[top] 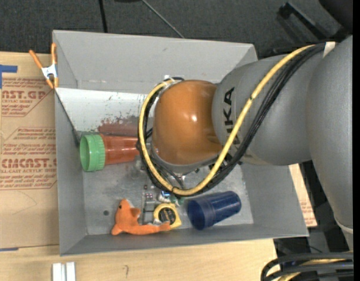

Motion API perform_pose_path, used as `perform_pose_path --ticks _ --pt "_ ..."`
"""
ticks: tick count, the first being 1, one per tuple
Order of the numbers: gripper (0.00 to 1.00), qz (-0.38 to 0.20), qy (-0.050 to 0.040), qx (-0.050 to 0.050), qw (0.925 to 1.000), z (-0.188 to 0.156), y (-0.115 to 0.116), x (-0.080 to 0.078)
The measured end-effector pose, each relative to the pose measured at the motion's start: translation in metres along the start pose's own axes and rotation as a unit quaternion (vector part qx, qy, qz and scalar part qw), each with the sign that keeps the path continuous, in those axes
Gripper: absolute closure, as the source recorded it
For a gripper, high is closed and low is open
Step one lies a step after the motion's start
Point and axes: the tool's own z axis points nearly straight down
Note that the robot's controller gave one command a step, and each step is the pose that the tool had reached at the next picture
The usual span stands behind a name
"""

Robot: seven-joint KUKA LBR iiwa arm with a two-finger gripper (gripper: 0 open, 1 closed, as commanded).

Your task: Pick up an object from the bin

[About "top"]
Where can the yellow and black tape measure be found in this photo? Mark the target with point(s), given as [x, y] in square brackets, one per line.
[168, 215]

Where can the dark blue plastic cup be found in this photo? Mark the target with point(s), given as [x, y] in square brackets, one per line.
[213, 209]

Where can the orange plush toy animal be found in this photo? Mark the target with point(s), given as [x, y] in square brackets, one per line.
[127, 218]

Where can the grey metal bin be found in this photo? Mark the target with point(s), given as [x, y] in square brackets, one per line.
[115, 183]

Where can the brown cardboard board, red print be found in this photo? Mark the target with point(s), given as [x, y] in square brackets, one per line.
[27, 145]

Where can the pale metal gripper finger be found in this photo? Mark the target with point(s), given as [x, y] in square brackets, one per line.
[149, 208]

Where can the orange bottle with green cap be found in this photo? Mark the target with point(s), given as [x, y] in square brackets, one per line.
[109, 152]

